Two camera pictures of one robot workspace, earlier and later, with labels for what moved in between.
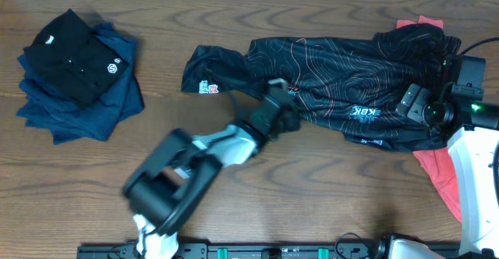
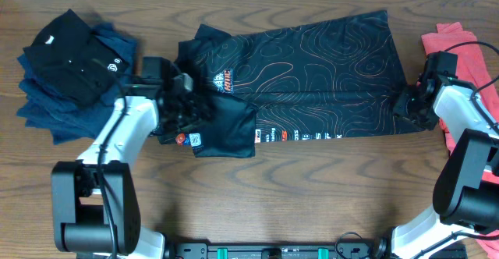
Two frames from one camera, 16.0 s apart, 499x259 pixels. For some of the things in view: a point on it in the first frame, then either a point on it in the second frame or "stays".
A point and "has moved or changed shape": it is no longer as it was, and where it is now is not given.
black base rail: [240, 251] stays
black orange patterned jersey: [345, 89] has moved or changed shape
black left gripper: [293, 116] to [197, 105]
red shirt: [438, 161] to [473, 69]
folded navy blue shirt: [64, 118] stays
